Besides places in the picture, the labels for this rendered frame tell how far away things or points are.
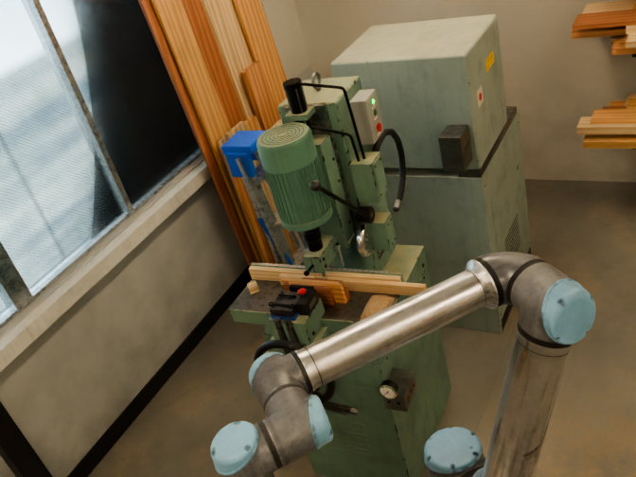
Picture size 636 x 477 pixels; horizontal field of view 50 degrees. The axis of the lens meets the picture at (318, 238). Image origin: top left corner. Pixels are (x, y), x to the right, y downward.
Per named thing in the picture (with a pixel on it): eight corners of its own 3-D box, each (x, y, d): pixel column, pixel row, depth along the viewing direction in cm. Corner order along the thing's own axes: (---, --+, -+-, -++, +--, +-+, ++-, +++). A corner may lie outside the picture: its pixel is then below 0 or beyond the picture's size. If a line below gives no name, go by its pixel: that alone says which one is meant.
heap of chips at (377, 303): (359, 319, 223) (357, 313, 222) (372, 295, 232) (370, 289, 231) (382, 322, 220) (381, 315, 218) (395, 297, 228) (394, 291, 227)
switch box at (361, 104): (358, 145, 235) (348, 101, 226) (368, 132, 242) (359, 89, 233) (375, 144, 232) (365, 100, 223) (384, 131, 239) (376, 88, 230)
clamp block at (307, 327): (273, 340, 230) (266, 320, 225) (291, 313, 240) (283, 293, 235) (312, 344, 223) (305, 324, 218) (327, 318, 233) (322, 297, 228)
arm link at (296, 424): (308, 376, 130) (248, 404, 127) (332, 415, 121) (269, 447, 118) (319, 409, 135) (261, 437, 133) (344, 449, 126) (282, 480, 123)
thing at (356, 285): (281, 285, 250) (277, 276, 248) (283, 281, 252) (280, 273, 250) (426, 296, 225) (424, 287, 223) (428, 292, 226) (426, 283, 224)
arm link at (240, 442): (267, 443, 118) (213, 469, 115) (285, 487, 124) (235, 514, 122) (250, 408, 125) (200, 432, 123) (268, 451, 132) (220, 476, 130)
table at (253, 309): (220, 339, 242) (215, 326, 239) (259, 286, 264) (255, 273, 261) (379, 360, 214) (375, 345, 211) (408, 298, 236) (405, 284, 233)
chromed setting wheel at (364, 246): (359, 264, 239) (351, 235, 233) (371, 243, 248) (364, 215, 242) (367, 264, 238) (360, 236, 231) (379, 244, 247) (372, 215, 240)
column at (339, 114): (325, 275, 266) (274, 106, 228) (345, 242, 282) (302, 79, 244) (378, 279, 255) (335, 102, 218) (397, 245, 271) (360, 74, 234)
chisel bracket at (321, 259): (307, 276, 236) (301, 256, 231) (323, 252, 246) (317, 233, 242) (326, 277, 233) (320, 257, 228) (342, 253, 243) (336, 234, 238)
